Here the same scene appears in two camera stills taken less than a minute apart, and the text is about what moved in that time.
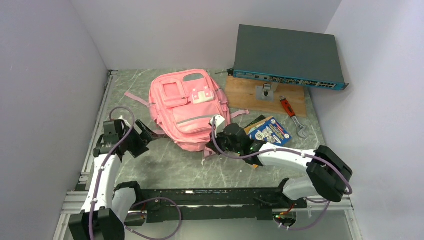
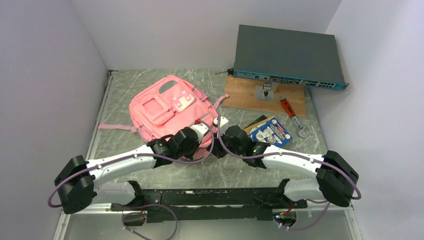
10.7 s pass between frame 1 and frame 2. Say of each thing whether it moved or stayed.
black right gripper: stayed
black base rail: stayed
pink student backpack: moved
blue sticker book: stayed
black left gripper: moved
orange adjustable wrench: stayed
